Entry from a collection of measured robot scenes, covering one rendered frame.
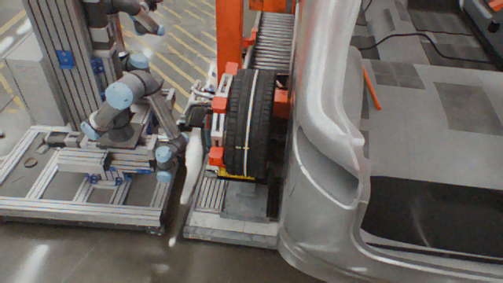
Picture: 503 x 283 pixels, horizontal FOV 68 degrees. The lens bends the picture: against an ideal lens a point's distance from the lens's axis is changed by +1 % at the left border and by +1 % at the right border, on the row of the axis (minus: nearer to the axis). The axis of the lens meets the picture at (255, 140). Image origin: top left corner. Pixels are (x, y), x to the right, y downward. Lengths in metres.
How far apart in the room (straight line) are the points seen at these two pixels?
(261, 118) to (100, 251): 1.51
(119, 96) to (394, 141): 1.44
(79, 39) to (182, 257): 1.51
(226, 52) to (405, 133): 1.26
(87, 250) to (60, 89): 1.11
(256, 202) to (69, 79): 1.42
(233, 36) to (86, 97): 0.98
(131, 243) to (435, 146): 2.05
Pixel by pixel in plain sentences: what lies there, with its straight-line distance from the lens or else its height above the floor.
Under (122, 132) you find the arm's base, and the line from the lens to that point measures 2.24.
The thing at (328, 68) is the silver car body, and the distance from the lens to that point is 1.26.
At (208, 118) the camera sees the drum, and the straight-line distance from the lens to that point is 2.23.
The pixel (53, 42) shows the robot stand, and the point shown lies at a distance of 2.27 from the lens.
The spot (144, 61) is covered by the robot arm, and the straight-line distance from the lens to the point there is 2.54.
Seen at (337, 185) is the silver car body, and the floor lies 1.41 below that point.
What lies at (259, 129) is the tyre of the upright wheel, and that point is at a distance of 1.95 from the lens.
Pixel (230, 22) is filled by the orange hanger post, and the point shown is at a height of 1.26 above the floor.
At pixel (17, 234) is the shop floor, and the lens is 3.13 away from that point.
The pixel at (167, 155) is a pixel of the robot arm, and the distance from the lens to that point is 1.88.
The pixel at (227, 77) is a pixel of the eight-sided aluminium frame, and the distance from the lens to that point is 2.19.
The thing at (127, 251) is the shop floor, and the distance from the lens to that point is 2.77.
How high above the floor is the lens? 2.32
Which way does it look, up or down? 43 degrees down
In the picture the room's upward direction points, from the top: 4 degrees clockwise
